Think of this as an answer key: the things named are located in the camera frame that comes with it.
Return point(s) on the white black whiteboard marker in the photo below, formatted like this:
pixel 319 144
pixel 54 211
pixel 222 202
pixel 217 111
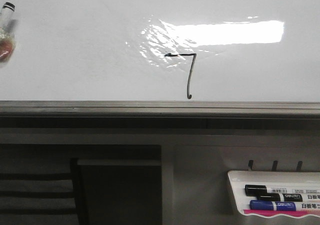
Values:
pixel 7 43

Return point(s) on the white whiteboard surface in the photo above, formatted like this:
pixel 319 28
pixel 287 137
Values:
pixel 160 50

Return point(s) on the dark cabinet panel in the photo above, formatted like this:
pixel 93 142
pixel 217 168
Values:
pixel 117 191

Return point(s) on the black hook left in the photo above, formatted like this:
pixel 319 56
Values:
pixel 250 165

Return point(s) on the black hook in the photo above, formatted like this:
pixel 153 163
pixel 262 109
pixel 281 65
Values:
pixel 274 166
pixel 299 166
pixel 250 165

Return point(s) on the white plastic marker tray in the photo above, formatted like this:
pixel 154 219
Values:
pixel 240 202

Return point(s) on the black capped marker rear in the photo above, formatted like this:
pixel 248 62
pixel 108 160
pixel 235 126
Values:
pixel 253 189

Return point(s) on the black capped marker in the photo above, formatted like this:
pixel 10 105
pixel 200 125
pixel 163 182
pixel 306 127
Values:
pixel 253 189
pixel 288 197

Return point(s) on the black hook middle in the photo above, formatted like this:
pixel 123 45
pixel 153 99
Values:
pixel 274 166

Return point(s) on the blue capped marker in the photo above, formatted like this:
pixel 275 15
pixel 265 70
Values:
pixel 284 206

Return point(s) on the black hook right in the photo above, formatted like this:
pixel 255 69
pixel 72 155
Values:
pixel 299 166

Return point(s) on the black capped marker middle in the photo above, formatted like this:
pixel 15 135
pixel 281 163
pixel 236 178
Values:
pixel 288 197

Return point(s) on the dark striped chair back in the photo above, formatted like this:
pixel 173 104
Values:
pixel 37 199

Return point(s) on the grey aluminium whiteboard frame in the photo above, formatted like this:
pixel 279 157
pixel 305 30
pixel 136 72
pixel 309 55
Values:
pixel 162 109

